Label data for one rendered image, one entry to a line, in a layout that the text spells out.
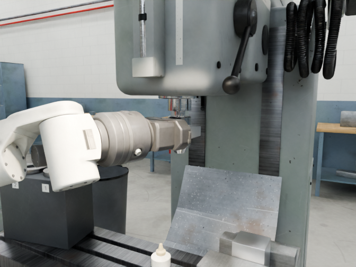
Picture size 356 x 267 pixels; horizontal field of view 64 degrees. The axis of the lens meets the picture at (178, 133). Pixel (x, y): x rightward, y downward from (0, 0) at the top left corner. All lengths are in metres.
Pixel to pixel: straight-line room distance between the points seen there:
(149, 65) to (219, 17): 0.14
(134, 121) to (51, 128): 0.12
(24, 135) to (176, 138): 0.24
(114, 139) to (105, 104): 5.84
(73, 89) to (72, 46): 0.94
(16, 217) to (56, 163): 0.53
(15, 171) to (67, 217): 0.38
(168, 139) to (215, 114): 0.46
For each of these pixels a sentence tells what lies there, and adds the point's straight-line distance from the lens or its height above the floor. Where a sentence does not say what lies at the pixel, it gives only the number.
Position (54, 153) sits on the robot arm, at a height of 1.23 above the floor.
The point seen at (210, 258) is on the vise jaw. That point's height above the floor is 1.01.
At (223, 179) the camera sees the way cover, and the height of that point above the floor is 1.03.
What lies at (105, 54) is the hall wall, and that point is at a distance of 6.29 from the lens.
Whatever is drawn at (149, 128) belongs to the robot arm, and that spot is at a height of 1.26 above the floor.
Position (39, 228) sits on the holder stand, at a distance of 0.89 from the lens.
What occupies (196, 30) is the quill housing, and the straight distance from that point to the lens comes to 0.47.
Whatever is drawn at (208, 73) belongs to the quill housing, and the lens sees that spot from 0.46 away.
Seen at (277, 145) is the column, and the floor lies 1.16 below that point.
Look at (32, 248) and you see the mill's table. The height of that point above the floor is 0.90.
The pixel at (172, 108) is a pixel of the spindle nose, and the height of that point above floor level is 1.28.
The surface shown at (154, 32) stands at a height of 1.41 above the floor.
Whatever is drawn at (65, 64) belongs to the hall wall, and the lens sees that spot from 7.09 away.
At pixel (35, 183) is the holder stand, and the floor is 1.08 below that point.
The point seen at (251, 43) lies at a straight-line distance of 0.64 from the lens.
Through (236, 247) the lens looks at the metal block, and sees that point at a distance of 0.57.
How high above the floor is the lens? 1.32
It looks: 8 degrees down
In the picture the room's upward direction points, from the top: straight up
